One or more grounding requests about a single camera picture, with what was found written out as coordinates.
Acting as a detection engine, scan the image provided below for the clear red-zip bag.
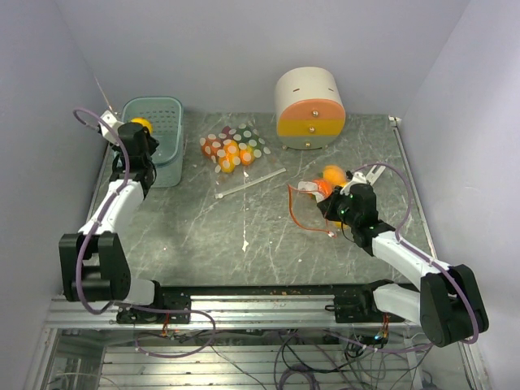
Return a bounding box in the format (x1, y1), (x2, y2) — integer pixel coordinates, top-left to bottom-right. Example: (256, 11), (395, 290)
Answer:
(288, 170), (349, 238)

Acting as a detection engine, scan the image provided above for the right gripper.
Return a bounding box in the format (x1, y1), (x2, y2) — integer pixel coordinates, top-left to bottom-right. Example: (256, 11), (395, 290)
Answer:
(318, 185), (359, 228)

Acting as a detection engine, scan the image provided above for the teal plastic basket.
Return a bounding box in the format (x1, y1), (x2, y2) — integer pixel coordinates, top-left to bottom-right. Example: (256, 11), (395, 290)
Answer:
(122, 96), (184, 188)

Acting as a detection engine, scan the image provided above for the yellow fake pear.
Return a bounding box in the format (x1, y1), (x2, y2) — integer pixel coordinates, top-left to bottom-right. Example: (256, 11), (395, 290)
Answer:
(130, 117), (154, 134)

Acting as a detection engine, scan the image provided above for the round mini drawer cabinet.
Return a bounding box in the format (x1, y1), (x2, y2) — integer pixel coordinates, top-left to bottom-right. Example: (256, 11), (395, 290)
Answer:
(275, 67), (347, 150)

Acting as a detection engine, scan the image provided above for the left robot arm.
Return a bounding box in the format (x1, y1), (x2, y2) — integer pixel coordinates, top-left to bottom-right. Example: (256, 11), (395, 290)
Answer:
(58, 119), (166, 323)

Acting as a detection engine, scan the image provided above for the peach coloured fake fruit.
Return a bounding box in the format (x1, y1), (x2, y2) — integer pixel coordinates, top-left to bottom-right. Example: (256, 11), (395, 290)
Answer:
(322, 165), (348, 187)

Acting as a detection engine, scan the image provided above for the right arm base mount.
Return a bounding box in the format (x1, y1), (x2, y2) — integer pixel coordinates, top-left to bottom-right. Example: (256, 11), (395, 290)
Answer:
(324, 279), (394, 323)

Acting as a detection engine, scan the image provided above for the polka dot zip bag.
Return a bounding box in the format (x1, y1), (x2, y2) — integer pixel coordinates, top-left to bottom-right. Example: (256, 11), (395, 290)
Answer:
(199, 123), (286, 200)

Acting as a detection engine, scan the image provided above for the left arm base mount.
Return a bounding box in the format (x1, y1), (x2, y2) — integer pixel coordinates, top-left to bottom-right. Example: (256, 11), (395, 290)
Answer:
(116, 289), (192, 325)

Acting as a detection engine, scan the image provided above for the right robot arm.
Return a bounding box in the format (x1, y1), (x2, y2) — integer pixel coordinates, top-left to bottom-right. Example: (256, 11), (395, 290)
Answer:
(317, 184), (489, 347)

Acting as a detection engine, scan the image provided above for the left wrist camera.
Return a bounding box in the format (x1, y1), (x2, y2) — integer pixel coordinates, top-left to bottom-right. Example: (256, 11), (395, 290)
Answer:
(98, 110), (124, 145)

